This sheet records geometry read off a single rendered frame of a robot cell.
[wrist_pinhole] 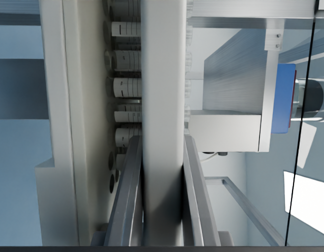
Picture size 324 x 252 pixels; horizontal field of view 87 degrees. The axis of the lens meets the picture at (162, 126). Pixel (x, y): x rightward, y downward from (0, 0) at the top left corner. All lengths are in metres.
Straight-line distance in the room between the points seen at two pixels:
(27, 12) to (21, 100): 0.33
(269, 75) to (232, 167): 3.56
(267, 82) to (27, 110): 0.75
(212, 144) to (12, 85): 0.67
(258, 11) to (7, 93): 0.76
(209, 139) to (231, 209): 3.80
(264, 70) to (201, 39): 3.79
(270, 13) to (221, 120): 0.26
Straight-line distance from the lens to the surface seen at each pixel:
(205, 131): 0.48
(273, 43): 0.55
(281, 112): 0.60
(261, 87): 0.55
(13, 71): 0.76
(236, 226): 4.43
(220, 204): 4.14
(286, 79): 0.61
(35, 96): 0.72
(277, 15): 0.50
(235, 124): 0.51
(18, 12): 0.52
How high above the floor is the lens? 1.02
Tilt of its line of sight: 2 degrees up
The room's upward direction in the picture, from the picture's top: 90 degrees clockwise
